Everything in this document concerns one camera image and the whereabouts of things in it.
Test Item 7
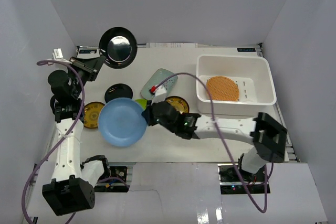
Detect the light blue round plate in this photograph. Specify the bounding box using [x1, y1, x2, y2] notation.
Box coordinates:
[98, 98, 147, 147]

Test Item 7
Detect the black round plate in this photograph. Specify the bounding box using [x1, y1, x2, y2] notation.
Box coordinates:
[104, 83, 133, 103]
[99, 27, 138, 69]

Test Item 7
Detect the woven bamboo round tray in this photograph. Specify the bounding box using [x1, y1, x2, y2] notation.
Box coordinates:
[206, 76, 240, 102]

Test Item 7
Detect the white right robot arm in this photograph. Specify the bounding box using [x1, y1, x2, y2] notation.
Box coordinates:
[142, 101, 288, 182]

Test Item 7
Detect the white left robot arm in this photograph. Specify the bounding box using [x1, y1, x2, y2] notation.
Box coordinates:
[42, 56, 111, 216]

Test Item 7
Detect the white plastic bin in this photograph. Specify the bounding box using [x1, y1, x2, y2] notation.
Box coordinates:
[196, 55, 277, 116]

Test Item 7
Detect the lime green round plate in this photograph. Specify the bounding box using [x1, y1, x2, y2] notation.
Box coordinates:
[135, 99, 148, 110]

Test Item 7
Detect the left blue table label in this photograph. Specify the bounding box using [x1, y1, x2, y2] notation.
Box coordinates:
[78, 49, 97, 54]

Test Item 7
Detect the blue table label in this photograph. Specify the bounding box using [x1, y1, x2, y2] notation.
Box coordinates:
[78, 49, 97, 54]
[237, 48, 256, 52]

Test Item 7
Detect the yellow patterned plate right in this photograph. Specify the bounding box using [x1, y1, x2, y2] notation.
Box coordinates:
[165, 96, 190, 113]

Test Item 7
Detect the yellow patterned plate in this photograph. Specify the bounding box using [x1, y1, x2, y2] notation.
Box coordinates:
[83, 102, 105, 129]
[165, 96, 190, 113]

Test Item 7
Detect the yellow patterned plate left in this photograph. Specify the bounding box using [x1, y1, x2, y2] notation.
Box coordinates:
[83, 102, 105, 129]

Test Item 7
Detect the pale blue rectangular divided plate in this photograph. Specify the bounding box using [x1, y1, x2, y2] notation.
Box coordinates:
[140, 68, 179, 101]

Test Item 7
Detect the white paper sheet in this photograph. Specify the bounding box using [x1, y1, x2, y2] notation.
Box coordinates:
[146, 42, 198, 48]

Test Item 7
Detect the right blue table label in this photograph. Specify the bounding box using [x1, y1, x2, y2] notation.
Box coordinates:
[237, 48, 256, 52]

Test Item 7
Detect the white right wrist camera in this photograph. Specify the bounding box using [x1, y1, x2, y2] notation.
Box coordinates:
[150, 85, 167, 103]

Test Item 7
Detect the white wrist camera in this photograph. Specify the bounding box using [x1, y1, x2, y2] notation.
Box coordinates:
[52, 48, 64, 61]
[150, 85, 167, 103]

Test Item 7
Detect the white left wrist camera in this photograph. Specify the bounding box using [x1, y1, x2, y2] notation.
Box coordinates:
[52, 48, 64, 61]

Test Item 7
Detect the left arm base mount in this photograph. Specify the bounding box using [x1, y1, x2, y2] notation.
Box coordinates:
[94, 166, 130, 193]

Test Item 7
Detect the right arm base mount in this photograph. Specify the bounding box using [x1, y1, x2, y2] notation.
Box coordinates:
[217, 165, 271, 195]

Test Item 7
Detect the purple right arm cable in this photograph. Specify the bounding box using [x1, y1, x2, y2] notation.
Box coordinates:
[152, 72, 275, 214]

